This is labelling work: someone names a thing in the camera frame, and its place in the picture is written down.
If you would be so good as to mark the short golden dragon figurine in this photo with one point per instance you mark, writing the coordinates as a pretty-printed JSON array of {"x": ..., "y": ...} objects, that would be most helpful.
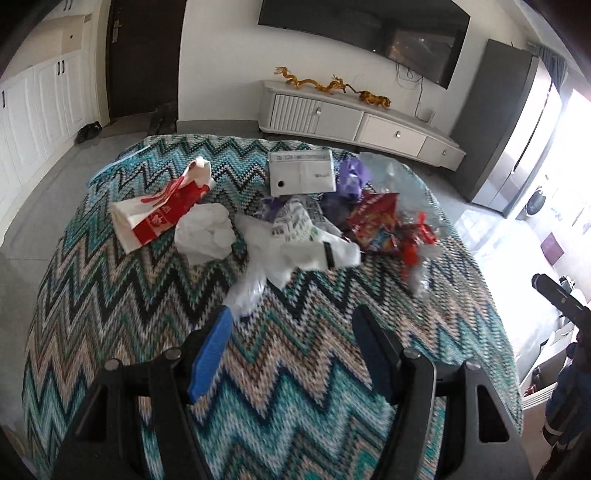
[{"x": 374, "y": 98}]

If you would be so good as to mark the white television cabinet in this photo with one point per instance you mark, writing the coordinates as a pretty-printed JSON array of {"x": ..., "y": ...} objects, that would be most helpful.
[{"x": 341, "y": 117}]

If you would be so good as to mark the clear wrapper with red print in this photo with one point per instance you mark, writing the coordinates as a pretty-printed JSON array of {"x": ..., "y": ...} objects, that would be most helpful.
[{"x": 415, "y": 244}]

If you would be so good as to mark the purple wrapper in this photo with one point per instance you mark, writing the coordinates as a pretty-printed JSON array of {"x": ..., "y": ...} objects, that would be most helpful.
[{"x": 353, "y": 177}]

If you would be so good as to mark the clear plastic bag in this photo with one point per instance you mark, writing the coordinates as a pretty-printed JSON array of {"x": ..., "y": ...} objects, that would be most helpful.
[{"x": 397, "y": 173}]

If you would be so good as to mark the purple box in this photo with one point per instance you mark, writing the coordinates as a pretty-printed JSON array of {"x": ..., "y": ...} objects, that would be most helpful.
[{"x": 553, "y": 248}]

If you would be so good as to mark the pair of brown shoes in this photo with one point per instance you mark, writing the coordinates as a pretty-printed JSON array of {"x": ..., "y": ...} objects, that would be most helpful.
[{"x": 162, "y": 120}]

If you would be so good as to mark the long golden dragon figurine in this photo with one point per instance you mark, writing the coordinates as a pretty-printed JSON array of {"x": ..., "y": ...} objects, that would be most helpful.
[{"x": 318, "y": 85}]

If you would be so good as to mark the grey refrigerator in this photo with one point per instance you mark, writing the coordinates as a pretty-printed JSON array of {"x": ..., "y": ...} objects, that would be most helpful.
[{"x": 508, "y": 129}]

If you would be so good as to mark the grey curtain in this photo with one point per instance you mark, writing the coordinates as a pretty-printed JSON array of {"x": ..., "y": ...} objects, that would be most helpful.
[{"x": 554, "y": 67}]

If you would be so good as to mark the white tissue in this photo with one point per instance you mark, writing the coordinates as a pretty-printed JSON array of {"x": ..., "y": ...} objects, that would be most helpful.
[{"x": 203, "y": 233}]

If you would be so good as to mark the white washing machine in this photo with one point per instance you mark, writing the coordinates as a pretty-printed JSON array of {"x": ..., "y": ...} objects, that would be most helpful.
[{"x": 535, "y": 203}]

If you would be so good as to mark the teal zigzag knitted blanket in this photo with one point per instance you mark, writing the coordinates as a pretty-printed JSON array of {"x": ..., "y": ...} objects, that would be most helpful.
[{"x": 138, "y": 300}]

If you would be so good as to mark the white cardboard box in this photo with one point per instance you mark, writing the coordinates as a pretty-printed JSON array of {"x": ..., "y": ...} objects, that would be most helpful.
[{"x": 300, "y": 175}]

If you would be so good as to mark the pair of black shoes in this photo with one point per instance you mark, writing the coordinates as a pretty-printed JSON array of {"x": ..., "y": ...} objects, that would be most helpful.
[{"x": 88, "y": 132}]

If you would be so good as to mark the dark brown door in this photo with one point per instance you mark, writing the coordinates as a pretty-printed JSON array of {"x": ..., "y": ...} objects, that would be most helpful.
[{"x": 143, "y": 60}]

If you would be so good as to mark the red snack packet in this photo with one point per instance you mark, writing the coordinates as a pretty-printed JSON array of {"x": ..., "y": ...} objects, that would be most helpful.
[{"x": 374, "y": 217}]

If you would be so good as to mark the black wall television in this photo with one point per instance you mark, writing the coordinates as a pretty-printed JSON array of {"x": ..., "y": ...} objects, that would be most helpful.
[{"x": 346, "y": 23}]

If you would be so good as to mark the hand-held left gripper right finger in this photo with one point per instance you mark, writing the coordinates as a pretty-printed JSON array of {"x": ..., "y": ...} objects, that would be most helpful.
[{"x": 374, "y": 350}]

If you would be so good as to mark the person's blue trouser leg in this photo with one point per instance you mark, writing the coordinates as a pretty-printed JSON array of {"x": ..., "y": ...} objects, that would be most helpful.
[{"x": 570, "y": 397}]

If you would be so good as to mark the white printed plastic bag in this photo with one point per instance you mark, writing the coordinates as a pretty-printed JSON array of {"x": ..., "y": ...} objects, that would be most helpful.
[{"x": 286, "y": 249}]

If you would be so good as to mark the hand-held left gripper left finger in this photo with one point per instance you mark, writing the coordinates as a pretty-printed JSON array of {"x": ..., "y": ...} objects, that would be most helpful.
[{"x": 212, "y": 350}]

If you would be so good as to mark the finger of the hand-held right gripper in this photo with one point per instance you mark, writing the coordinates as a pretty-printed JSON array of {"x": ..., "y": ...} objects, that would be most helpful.
[{"x": 556, "y": 295}]

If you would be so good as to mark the red and white paper bag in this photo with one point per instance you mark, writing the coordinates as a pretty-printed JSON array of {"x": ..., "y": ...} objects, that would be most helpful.
[{"x": 157, "y": 217}]

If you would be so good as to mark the white wall cabinets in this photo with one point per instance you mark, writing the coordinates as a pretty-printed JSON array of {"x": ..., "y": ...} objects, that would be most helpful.
[{"x": 41, "y": 106}]

